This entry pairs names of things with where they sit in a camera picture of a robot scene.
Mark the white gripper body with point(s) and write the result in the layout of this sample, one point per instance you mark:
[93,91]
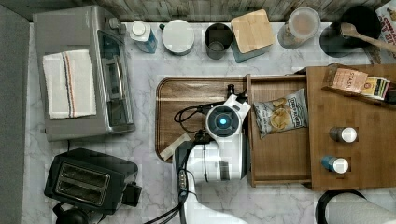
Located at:
[239,102]

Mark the wooden drawer with black handle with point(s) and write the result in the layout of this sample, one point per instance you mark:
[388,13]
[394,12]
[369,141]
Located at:
[278,158]

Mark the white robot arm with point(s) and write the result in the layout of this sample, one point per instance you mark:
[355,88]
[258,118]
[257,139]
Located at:
[217,153]

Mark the wooden drawer cabinet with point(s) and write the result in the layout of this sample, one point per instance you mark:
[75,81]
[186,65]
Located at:
[372,158]

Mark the chips bag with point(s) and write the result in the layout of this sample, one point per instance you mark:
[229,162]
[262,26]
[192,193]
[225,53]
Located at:
[283,114]

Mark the wooden tray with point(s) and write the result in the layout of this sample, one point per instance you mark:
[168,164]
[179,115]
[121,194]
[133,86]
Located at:
[176,93]

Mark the dark grey cup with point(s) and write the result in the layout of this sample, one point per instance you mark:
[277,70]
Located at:
[218,38]

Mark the teal canister with wooden lid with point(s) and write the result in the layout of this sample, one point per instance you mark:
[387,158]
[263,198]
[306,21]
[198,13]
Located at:
[252,35]

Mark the white lidded round container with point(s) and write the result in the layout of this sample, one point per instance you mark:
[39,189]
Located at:
[178,37]

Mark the clear cereal jar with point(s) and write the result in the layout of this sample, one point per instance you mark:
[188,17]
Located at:
[302,25]

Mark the wooden tea box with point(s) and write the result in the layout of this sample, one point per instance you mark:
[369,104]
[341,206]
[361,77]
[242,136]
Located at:
[362,86]

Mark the grey shaker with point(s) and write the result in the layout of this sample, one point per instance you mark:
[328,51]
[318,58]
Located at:
[343,134]

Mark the black utensil holder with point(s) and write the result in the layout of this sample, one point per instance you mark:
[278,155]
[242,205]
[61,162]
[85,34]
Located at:
[342,37]

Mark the blue shaker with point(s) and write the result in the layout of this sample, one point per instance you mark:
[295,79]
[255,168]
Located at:
[334,164]

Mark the wooden spoon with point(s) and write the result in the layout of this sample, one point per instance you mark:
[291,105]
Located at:
[364,37]

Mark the black paper towel holder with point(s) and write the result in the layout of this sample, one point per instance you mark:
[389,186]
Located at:
[331,196]

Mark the paper towel roll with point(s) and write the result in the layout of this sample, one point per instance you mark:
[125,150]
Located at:
[358,212]

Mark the silver toaster oven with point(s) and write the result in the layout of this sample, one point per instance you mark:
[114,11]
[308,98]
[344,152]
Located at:
[97,30]

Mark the black two-slot toaster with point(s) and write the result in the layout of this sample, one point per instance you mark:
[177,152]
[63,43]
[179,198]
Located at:
[92,180]

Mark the red white cereal box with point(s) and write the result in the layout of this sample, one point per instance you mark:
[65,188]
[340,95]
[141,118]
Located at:
[387,17]

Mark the white striped folded towel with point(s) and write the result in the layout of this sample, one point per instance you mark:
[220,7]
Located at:
[69,83]

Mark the black pot lid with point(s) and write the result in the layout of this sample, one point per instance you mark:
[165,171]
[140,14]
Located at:
[76,215]

